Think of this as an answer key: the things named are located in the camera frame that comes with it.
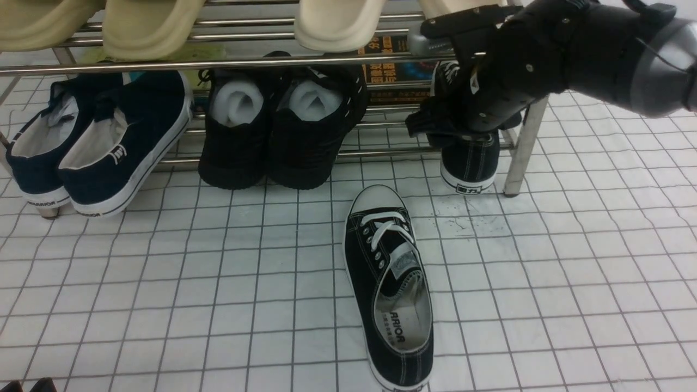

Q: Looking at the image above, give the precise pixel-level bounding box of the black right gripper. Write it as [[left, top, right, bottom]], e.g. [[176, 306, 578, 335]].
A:
[[405, 1, 591, 137]]

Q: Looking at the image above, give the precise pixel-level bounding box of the black canvas sneaker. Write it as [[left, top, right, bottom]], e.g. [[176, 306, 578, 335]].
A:
[[430, 60, 501, 195], [342, 184, 434, 391]]

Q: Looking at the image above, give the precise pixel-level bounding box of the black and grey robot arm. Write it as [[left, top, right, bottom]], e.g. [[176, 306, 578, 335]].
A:
[[406, 1, 695, 137]]

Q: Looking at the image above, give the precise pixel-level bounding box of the silver metal shoe rack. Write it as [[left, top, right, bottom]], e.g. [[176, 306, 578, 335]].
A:
[[2, 1, 548, 198]]

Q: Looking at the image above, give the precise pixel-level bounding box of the cream slipper right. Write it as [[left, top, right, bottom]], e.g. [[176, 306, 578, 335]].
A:
[[418, 0, 508, 19]]

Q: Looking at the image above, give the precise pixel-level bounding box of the cream slipper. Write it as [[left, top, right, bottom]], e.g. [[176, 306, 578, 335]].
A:
[[294, 1, 386, 53], [418, 0, 508, 19]]

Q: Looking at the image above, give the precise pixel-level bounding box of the cream slipper centre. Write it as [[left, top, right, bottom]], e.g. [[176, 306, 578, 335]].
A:
[[294, 1, 386, 53]]

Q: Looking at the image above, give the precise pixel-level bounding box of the black mesh sneaker right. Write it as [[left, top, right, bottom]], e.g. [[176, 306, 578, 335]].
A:
[[266, 64, 369, 189]]

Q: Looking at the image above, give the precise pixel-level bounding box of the black mesh sneaker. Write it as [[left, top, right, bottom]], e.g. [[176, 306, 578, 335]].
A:
[[266, 64, 369, 189], [198, 69, 284, 191]]

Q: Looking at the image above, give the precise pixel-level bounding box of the black mesh sneaker left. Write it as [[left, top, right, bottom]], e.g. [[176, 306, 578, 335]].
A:
[[198, 69, 284, 191]]

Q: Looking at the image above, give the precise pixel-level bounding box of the navy canvas shoe white sole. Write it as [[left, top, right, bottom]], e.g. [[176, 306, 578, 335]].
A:
[[58, 70, 193, 217]]

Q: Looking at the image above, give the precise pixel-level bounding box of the beige slipper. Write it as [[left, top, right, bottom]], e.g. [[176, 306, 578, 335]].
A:
[[1, 1, 106, 52], [102, 1, 205, 60]]

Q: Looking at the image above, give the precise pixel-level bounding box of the navy canvas shoe far left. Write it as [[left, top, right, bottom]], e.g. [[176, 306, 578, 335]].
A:
[[7, 73, 124, 208]]

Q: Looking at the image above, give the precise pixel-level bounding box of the beige slipper far left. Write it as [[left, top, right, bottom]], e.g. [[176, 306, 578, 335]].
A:
[[1, 1, 106, 52]]

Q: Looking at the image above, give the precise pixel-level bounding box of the dark objects bottom left corner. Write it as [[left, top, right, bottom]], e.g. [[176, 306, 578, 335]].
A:
[[0, 377, 58, 392]]

